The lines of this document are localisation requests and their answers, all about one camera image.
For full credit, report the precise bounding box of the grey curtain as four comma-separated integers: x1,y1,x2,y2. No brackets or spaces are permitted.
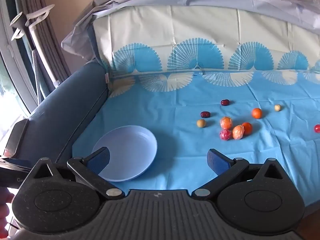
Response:
15,0,73,100

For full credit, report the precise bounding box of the pink plastic-wrapped ball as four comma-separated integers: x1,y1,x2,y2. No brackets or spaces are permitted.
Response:
219,129,232,141

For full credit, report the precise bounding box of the person's left hand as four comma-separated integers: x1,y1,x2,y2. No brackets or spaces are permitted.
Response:
0,187,14,235

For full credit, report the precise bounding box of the plastic-wrapped orange tangerine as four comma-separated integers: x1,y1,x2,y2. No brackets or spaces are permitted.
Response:
220,116,233,130
232,125,244,140

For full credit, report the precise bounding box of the light blue plate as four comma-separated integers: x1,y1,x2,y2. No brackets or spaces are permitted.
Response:
92,125,158,182

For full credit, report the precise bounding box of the blue-grey sofa armrest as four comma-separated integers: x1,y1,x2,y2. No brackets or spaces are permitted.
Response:
27,61,110,163

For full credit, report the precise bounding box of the blue fan-printed cloth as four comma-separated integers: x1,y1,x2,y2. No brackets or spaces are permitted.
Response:
72,5,320,220

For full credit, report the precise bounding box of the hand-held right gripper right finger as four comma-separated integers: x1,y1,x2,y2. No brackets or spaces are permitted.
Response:
191,148,287,201

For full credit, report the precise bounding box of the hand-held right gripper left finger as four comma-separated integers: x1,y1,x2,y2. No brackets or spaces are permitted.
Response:
30,147,125,200

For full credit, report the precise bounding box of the grey window frame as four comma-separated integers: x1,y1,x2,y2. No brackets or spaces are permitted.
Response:
0,0,39,117

